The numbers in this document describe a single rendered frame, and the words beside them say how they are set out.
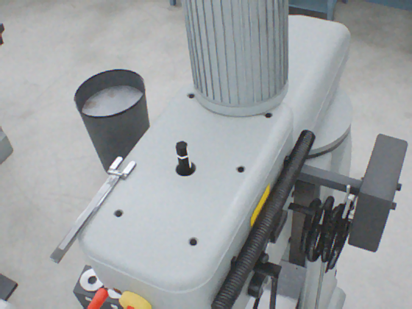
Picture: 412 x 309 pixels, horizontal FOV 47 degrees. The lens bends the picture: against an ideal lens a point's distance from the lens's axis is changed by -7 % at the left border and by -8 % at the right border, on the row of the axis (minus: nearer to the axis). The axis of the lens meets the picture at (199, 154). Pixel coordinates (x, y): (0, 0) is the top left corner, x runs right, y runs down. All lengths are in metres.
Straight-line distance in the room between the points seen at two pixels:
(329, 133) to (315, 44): 0.26
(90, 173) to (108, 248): 2.81
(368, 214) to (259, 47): 0.46
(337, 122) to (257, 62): 0.60
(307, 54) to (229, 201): 0.65
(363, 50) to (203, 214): 3.85
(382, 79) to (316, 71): 2.95
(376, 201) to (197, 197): 0.42
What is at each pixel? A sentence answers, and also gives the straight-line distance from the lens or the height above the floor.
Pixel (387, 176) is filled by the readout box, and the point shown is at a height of 1.73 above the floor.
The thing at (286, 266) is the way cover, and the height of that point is 1.05.
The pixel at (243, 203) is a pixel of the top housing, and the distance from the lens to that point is 0.86.
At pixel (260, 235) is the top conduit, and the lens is 0.91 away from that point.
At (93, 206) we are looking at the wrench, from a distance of 0.88.
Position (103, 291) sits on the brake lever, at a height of 1.71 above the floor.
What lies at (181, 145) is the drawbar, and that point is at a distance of 0.87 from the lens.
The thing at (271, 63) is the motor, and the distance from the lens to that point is 0.95.
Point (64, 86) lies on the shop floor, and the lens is 4.52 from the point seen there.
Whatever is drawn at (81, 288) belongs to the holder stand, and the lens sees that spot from 1.77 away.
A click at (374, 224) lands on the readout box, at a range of 1.16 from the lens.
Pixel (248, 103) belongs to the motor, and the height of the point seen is 1.92.
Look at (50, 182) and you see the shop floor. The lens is 3.69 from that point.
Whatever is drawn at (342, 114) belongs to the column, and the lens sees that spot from 1.51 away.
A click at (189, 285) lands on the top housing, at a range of 0.79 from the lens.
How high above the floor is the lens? 2.56
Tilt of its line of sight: 46 degrees down
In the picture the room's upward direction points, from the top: 8 degrees counter-clockwise
